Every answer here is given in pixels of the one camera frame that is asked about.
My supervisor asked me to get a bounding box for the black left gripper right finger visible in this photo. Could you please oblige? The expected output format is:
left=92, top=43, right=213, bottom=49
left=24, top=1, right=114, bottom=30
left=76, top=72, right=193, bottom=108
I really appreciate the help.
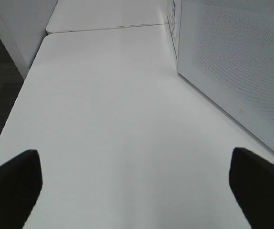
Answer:
left=229, top=147, right=274, bottom=229

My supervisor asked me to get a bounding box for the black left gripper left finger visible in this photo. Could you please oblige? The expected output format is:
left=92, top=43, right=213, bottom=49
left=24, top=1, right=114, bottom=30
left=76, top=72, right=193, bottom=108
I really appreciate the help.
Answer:
left=0, top=150, right=43, bottom=229

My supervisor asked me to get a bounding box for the white microwave door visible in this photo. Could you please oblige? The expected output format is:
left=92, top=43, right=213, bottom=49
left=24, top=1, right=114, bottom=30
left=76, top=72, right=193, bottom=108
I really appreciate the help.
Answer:
left=178, top=0, right=274, bottom=150

